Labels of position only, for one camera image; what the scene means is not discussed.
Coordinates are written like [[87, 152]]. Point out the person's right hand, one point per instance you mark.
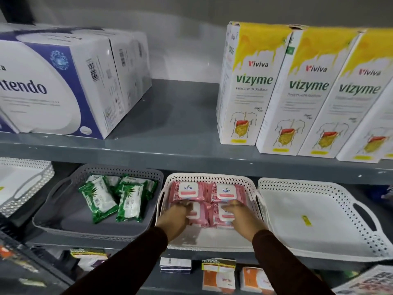
[[244, 218]]

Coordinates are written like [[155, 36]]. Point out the person's left hand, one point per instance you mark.
[[172, 219]]

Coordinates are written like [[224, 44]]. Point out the person's left fingers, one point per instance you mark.
[[183, 205]]

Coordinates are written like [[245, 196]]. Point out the person's right fingers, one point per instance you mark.
[[231, 206]]

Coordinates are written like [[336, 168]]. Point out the pink wet wipes packet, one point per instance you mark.
[[219, 218], [199, 215], [227, 192], [188, 191]]

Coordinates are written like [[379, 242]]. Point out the person's left forearm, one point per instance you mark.
[[122, 267]]

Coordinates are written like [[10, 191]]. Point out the person's right forearm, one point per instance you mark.
[[285, 267]]

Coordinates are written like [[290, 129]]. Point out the white perforated plastic basket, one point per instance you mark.
[[215, 239], [307, 239], [18, 181]]

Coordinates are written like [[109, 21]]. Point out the green wet wipes packet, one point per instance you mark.
[[108, 180], [147, 185], [99, 201], [131, 203]]

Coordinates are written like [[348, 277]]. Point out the small dark blue white box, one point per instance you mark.
[[175, 265]]

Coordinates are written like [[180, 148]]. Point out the orange white packet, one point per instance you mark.
[[218, 278], [256, 281]]

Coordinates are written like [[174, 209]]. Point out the yellow sticker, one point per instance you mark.
[[306, 220]]

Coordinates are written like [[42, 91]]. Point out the grey metal shelf rack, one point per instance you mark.
[[178, 129]]

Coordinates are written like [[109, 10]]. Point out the small yellow green box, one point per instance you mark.
[[89, 256]]

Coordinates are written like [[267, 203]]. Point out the grey perforated plastic basket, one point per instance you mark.
[[73, 219]]

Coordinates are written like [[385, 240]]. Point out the white yellow medicine box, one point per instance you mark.
[[347, 104], [245, 89], [302, 98], [373, 135]]

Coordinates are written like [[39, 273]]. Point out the large white blue box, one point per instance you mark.
[[52, 85], [132, 67]]

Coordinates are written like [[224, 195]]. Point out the printed newspaper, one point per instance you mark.
[[368, 282]]

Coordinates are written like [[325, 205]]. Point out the dark glass panel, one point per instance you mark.
[[24, 267]]

